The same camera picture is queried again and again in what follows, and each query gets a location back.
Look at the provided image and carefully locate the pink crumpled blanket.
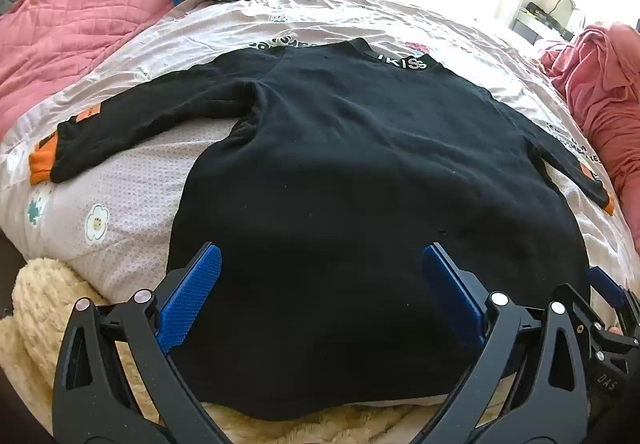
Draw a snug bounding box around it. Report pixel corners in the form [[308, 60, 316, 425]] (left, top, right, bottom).
[[537, 24, 640, 229]]

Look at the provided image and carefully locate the cluttered white desk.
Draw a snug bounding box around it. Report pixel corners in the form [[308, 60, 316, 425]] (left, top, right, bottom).
[[512, 0, 588, 44]]

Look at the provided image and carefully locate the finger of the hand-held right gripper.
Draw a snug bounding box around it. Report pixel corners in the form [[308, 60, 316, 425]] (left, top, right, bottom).
[[586, 266, 640, 325]]

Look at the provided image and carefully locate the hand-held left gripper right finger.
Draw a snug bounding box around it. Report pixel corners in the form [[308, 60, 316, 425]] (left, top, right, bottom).
[[415, 242, 598, 444]]

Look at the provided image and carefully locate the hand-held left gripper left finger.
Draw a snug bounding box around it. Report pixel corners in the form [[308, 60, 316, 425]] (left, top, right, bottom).
[[51, 241, 236, 444]]

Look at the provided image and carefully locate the cream fluffy blanket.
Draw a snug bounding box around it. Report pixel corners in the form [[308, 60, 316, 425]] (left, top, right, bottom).
[[0, 256, 451, 444]]

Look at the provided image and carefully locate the black sweater with orange cuffs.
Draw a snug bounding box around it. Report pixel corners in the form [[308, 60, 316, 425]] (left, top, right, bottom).
[[29, 38, 616, 422]]

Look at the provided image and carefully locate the printed lilac bed quilt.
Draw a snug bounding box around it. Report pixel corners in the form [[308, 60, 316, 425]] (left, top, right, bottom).
[[0, 0, 640, 319]]

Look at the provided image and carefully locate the pink quilted pillow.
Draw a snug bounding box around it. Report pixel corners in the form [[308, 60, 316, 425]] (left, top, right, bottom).
[[0, 0, 173, 139]]

